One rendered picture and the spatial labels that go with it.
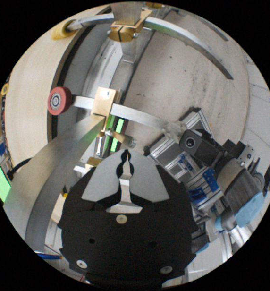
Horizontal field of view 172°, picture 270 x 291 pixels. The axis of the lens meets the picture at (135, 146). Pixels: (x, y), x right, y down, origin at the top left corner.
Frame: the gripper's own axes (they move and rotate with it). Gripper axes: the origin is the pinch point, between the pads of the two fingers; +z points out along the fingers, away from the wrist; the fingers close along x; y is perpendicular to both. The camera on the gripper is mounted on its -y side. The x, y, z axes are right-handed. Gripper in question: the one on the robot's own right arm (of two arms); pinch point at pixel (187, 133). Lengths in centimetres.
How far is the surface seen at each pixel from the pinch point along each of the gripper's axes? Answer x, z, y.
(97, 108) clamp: -0.8, -5.4, -29.6
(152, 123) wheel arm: -0.5, -4.1, -14.6
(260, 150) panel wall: 55, 12, 231
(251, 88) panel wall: 200, 78, 222
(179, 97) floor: 27, 83, 27
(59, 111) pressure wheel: -2.5, -9.3, -39.3
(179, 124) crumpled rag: 2.1, -4.6, -7.1
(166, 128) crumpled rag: -0.3, -4.7, -10.5
